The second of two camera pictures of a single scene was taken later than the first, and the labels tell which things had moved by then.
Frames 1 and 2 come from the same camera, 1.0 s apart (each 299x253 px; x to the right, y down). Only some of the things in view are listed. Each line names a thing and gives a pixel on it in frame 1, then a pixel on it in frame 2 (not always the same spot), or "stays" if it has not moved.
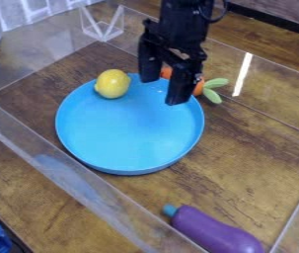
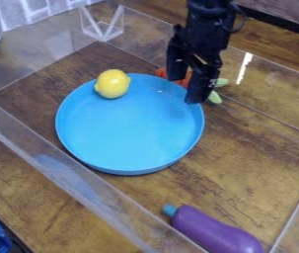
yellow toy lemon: [112, 83] stays
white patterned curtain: [3, 16] stays
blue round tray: [131, 134] stays
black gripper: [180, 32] → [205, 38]
